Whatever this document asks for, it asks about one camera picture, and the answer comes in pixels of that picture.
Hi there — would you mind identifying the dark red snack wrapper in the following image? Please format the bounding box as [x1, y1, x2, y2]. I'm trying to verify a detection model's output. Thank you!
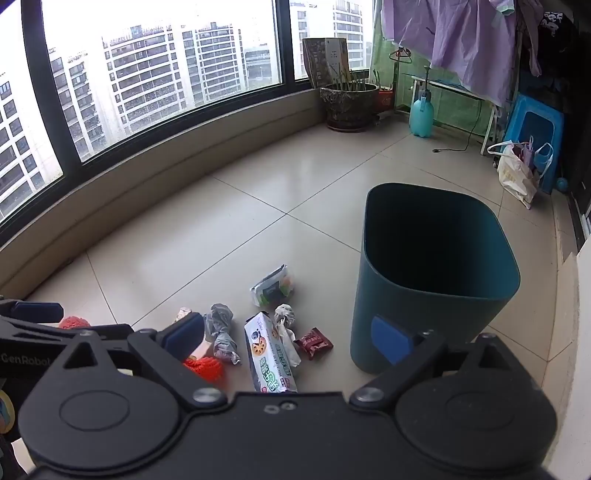
[294, 327, 334, 359]

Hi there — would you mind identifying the black door frame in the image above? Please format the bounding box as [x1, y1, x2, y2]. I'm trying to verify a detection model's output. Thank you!
[561, 0, 591, 250]

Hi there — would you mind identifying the black window frame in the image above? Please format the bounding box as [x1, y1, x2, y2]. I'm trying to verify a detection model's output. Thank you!
[0, 0, 384, 236]

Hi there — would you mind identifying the purple hanging cloth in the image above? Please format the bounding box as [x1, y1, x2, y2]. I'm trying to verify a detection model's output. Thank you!
[381, 0, 525, 108]

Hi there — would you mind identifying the green white snack packet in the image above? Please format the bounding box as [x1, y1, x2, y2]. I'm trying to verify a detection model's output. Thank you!
[250, 264, 295, 308]

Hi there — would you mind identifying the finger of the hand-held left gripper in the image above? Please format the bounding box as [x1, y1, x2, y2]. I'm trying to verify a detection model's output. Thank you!
[0, 299, 65, 329]

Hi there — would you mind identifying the black printed garment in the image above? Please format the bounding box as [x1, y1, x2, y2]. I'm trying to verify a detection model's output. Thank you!
[517, 0, 583, 93]

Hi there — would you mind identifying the teal plastic bin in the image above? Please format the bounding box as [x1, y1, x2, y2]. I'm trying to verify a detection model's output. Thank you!
[349, 183, 521, 374]

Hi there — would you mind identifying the brown cardboard box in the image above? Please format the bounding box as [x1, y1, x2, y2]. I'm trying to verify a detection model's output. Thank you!
[302, 37, 350, 89]

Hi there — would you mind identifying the white tote bag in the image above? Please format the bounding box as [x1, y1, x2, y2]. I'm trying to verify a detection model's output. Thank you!
[487, 141, 541, 210]

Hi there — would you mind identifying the white metal table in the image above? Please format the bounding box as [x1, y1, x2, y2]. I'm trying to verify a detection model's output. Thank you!
[401, 73, 504, 155]

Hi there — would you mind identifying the grey crumpled wrapper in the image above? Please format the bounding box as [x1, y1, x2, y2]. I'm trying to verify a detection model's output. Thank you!
[204, 303, 242, 366]

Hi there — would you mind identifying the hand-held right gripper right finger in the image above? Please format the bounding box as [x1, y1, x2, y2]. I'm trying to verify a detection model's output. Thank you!
[349, 315, 536, 411]

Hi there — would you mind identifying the blue plastic bag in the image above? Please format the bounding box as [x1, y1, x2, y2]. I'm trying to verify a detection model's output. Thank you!
[533, 142, 554, 178]

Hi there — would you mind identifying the white cookie snack box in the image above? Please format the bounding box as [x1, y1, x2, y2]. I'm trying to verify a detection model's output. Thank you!
[244, 311, 298, 394]

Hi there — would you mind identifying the green potted plant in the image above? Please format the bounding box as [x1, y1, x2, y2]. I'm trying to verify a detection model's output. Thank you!
[330, 65, 370, 93]

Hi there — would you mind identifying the blue plastic stool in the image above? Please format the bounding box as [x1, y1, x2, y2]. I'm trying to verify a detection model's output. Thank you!
[502, 92, 565, 195]

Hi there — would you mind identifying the white crumpled tissue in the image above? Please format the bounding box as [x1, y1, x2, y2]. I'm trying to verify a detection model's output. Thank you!
[274, 303, 302, 367]

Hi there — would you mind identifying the green mesh screen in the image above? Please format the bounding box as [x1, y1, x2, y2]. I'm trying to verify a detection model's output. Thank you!
[369, 0, 497, 139]

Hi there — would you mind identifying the teal spray bottle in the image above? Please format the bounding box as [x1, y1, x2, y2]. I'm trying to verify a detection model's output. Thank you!
[409, 65, 436, 138]

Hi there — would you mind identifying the pale pink wrapper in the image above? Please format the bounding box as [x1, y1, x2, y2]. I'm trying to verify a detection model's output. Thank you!
[189, 339, 215, 361]

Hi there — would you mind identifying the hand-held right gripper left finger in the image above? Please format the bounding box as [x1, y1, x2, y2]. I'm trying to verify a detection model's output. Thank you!
[46, 313, 228, 411]

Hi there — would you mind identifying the black power cable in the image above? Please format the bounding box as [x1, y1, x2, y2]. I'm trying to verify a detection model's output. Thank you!
[432, 99, 483, 154]

